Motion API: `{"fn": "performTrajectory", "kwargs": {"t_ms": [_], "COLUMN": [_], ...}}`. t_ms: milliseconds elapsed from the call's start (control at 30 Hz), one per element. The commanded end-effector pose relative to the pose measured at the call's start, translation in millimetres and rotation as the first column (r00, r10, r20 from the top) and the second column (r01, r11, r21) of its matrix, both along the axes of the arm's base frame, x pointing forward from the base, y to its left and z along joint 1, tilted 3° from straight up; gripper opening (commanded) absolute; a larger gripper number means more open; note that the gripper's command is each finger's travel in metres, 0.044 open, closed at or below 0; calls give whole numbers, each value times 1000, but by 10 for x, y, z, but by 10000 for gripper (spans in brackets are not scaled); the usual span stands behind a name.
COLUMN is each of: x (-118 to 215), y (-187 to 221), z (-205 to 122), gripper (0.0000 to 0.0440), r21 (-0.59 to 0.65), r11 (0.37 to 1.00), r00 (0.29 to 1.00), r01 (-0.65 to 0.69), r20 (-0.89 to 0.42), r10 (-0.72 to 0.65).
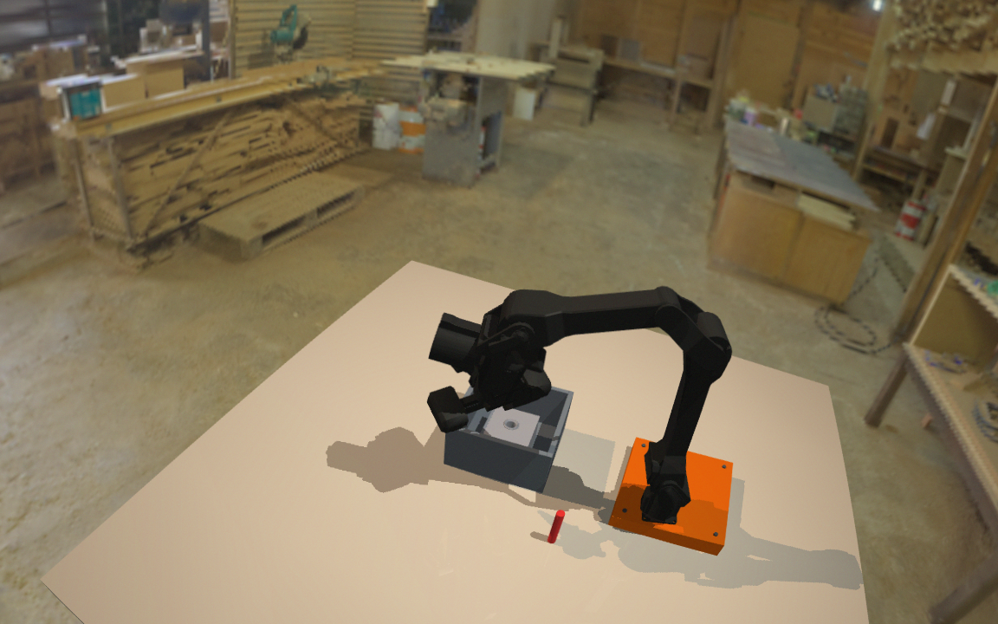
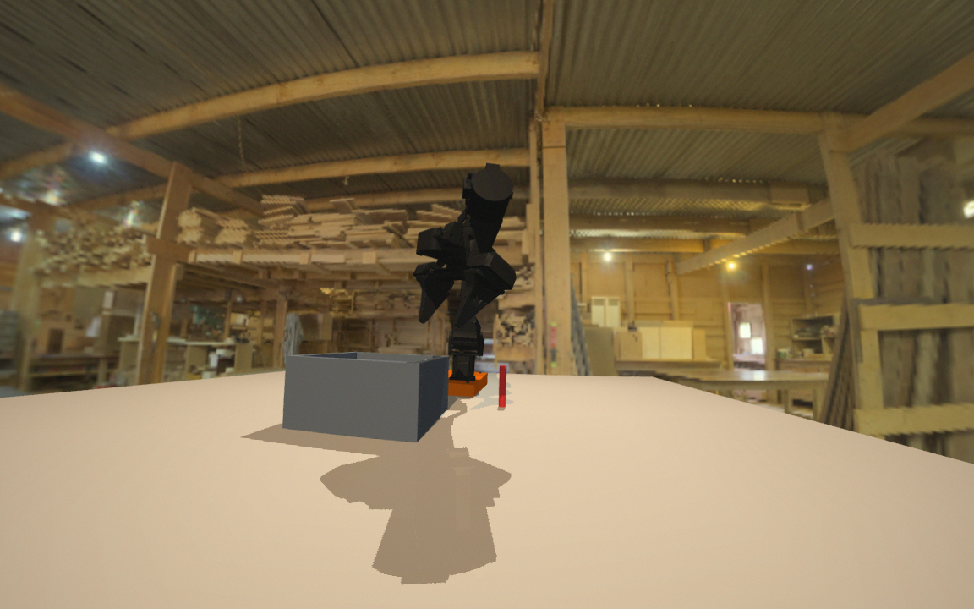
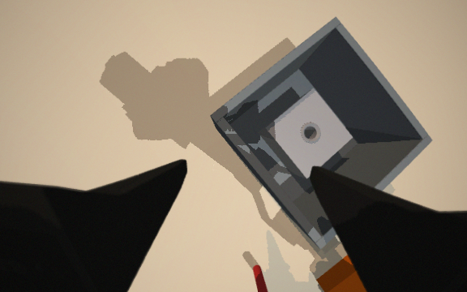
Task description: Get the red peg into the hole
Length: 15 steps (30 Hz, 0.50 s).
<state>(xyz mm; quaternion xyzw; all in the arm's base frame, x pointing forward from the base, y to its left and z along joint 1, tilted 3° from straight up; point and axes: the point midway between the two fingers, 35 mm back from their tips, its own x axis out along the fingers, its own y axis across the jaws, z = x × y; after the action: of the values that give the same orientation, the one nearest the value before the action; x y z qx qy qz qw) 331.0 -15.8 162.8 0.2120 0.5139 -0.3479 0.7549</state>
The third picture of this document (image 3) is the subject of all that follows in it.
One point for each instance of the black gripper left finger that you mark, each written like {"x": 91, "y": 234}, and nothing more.
{"x": 106, "y": 232}

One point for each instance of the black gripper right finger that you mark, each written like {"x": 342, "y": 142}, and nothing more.
{"x": 395, "y": 245}

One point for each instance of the red peg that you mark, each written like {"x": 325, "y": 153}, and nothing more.
{"x": 259, "y": 280}

